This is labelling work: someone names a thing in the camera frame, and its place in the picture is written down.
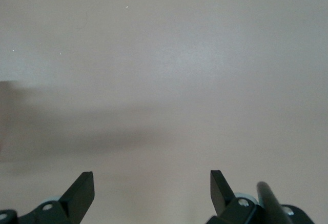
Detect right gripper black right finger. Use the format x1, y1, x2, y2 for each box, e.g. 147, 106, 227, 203
206, 170, 261, 224

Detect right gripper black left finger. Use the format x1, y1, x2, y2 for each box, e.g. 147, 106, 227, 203
15, 171, 95, 224

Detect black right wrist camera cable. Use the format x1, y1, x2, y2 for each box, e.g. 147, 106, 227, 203
256, 181, 292, 224

